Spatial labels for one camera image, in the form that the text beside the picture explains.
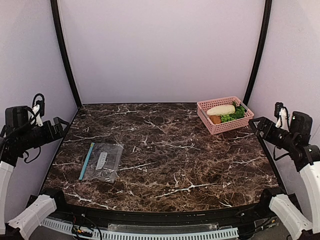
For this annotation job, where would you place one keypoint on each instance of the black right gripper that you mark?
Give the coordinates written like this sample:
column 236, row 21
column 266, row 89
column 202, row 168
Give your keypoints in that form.
column 264, row 127

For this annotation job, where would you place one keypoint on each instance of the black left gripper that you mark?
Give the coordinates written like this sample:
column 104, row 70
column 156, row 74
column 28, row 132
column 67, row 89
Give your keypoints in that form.
column 55, row 128

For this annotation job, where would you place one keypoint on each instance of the pink plastic basket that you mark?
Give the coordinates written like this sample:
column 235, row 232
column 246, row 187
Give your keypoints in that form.
column 203, row 106

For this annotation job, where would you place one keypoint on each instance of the brown fried food piece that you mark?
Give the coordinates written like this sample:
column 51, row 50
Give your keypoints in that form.
column 215, row 119

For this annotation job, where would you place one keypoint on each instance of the clear zip top bag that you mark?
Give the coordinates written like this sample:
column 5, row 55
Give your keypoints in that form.
column 101, row 162

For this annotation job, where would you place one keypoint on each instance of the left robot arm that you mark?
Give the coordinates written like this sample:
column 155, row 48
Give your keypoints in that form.
column 25, row 130

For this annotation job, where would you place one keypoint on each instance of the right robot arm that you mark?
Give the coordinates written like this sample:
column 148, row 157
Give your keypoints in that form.
column 306, row 161

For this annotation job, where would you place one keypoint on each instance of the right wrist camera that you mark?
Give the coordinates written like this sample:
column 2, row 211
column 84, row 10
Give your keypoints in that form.
column 277, row 109

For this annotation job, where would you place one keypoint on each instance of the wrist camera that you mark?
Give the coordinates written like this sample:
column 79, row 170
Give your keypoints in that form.
column 38, row 105
column 277, row 109

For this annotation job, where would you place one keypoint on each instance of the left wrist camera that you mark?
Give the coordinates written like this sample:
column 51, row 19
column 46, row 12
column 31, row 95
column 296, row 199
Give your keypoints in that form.
column 38, row 105

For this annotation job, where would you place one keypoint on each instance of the black front table rail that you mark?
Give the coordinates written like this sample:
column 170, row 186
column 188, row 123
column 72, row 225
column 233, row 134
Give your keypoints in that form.
column 234, row 216

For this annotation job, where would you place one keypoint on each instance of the white slotted cable duct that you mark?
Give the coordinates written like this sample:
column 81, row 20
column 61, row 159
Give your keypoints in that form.
column 135, row 232

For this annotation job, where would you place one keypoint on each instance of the right black frame post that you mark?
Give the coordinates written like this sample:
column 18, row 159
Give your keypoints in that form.
column 259, row 50

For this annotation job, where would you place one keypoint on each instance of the black frame post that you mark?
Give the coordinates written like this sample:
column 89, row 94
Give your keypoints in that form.
column 64, row 53
column 259, row 50

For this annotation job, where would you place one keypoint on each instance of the left black frame post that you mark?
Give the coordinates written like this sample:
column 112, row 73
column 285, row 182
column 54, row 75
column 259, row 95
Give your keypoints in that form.
column 64, row 53

